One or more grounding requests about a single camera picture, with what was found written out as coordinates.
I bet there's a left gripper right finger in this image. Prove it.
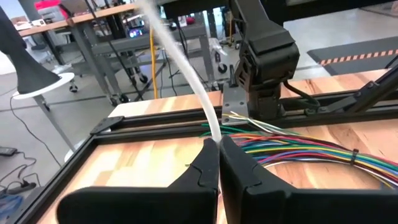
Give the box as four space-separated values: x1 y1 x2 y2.
219 135 398 224

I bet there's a green cable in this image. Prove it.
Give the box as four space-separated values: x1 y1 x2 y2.
12 63 398 224

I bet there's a bundle of coloured wires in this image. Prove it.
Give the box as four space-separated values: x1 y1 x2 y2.
198 111 398 189

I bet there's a grey metal mounting bracket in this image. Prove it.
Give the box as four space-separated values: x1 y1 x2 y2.
221 83 249 126

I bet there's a black upright post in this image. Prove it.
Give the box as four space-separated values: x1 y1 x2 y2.
0 5 62 95

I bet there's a black mat with striped edge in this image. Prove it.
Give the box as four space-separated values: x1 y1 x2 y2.
307 35 398 77

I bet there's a grey lamp stand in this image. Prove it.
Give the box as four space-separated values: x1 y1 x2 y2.
11 72 86 163

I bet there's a yellow cable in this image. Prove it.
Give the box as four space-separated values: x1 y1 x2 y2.
149 26 160 100

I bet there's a white cord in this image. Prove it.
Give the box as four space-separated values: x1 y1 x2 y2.
136 0 223 144

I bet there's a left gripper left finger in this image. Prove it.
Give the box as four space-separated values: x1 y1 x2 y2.
56 138 220 224

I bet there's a black cable tie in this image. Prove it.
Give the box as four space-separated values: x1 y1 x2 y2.
349 148 359 166

